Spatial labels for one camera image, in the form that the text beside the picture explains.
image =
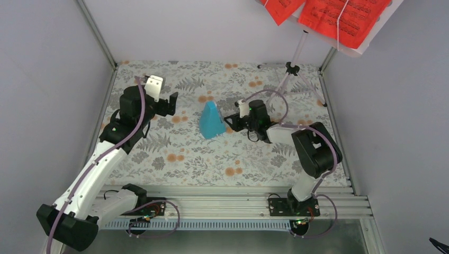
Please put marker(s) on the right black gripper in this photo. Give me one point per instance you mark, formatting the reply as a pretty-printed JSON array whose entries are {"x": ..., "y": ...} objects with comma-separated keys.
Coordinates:
[{"x": 235, "y": 125}]

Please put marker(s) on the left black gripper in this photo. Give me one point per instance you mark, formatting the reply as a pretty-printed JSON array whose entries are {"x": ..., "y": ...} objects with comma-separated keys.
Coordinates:
[{"x": 163, "y": 110}]

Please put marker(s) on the red sheet music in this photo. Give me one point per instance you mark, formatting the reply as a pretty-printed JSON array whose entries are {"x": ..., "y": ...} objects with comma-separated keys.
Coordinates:
[
  {"x": 348, "y": 22},
  {"x": 281, "y": 10}
]

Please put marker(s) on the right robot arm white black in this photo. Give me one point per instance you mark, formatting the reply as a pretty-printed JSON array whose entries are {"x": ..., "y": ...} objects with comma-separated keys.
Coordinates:
[{"x": 318, "y": 153}]

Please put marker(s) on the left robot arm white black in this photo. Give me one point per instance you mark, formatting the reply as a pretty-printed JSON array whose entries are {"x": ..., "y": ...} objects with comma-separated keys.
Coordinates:
[{"x": 74, "y": 219}]

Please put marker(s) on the floral table mat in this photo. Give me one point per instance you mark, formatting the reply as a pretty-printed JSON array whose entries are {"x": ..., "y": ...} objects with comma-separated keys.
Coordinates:
[{"x": 175, "y": 152}]

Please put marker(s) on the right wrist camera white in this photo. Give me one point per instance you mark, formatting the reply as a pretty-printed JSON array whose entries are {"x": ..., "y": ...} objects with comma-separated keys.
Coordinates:
[{"x": 243, "y": 108}]

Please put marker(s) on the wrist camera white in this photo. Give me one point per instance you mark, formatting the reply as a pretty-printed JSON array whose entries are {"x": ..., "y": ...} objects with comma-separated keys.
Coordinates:
[
  {"x": 243, "y": 108},
  {"x": 153, "y": 86}
]

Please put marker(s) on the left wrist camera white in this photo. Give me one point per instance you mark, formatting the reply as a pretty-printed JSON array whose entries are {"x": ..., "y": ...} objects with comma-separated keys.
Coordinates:
[{"x": 153, "y": 86}]

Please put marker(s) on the aluminium rail base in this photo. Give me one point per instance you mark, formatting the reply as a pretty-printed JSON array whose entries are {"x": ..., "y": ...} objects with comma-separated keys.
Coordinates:
[{"x": 251, "y": 203}]

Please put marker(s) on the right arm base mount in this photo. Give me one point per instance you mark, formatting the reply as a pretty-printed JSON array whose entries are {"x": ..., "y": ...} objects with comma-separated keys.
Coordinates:
[{"x": 303, "y": 212}]

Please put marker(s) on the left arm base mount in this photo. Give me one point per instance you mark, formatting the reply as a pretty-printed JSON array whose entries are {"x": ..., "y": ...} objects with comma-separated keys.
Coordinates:
[{"x": 155, "y": 206}]

